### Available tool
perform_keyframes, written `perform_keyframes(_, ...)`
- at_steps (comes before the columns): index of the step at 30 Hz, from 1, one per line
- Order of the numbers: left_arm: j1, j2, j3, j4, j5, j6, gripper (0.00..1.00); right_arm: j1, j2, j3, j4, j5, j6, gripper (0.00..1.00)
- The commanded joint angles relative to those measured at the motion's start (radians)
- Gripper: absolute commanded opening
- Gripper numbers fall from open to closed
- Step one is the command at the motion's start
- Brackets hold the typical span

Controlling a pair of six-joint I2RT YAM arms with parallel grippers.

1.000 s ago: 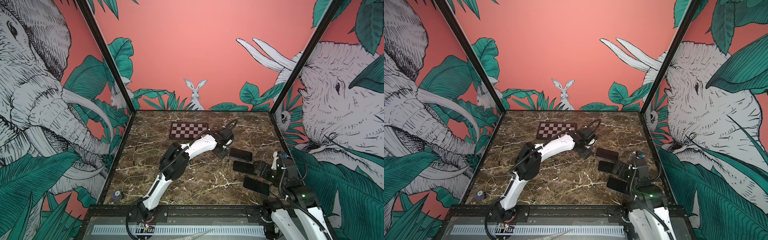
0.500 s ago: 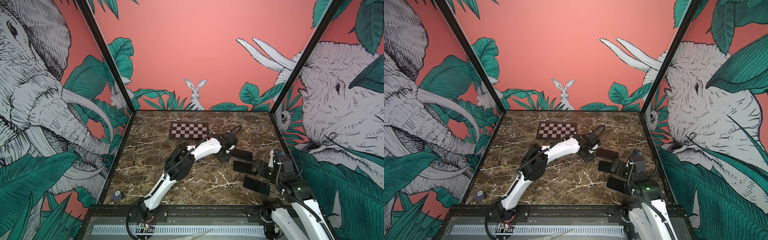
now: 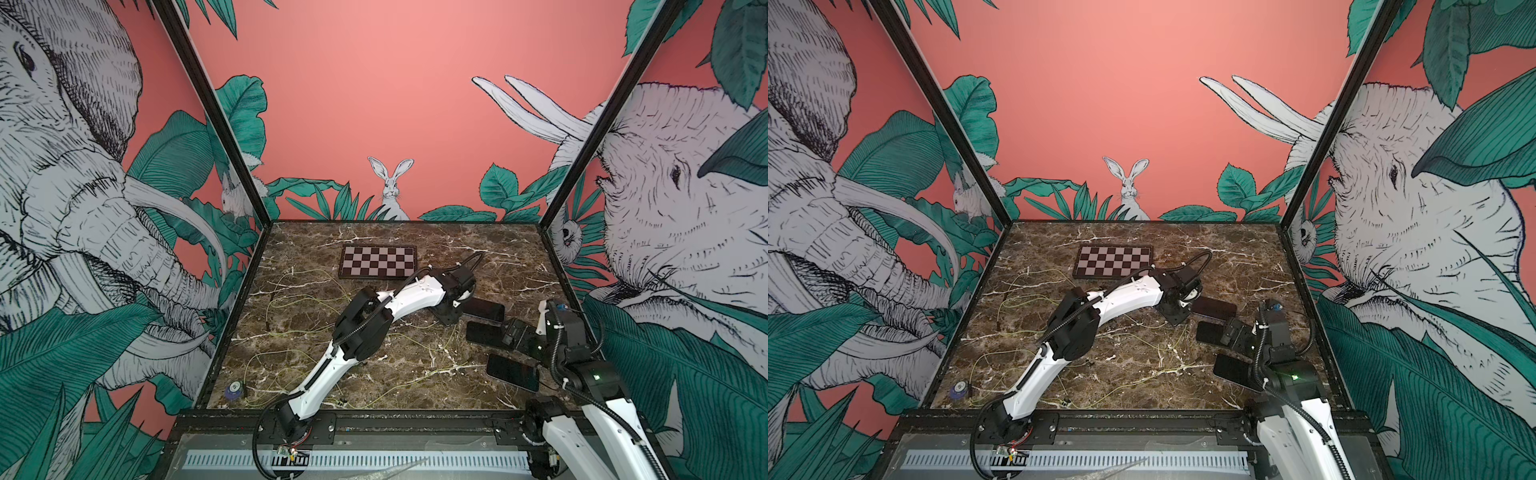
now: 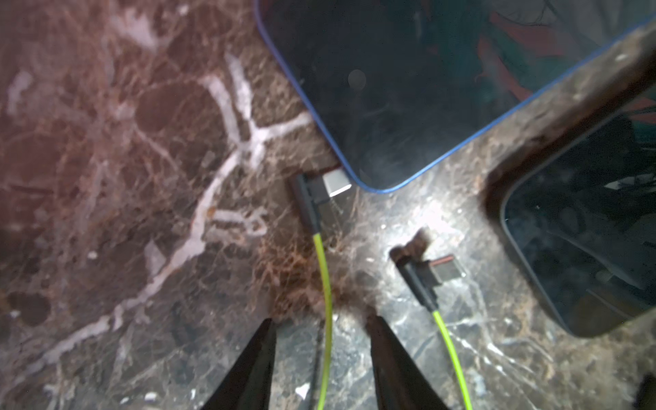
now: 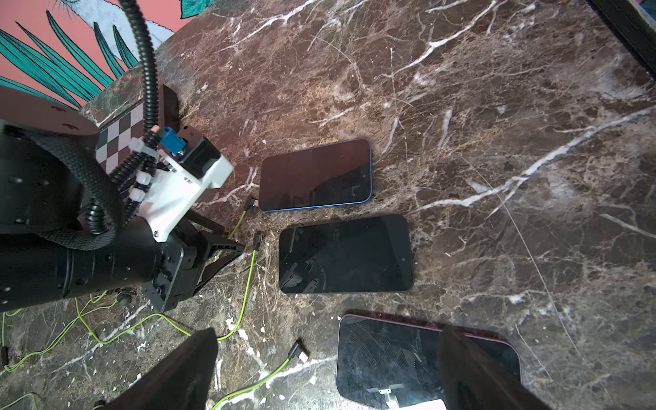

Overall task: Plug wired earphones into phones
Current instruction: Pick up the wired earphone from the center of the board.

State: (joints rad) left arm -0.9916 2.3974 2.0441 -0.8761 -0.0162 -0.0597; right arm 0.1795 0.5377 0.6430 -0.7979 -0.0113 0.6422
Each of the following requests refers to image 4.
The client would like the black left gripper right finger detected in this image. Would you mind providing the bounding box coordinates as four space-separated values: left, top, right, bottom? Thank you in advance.
367 315 449 410

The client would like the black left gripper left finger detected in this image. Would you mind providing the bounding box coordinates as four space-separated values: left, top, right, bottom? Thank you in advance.
202 318 277 410

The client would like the green earphone cable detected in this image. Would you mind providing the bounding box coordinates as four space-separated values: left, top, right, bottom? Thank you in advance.
288 167 354 410
388 244 475 410

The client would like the blue smartphone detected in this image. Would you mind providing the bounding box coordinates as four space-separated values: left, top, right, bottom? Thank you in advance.
255 1 655 193

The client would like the black smartphone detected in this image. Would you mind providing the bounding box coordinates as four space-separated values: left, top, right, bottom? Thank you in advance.
490 88 655 338

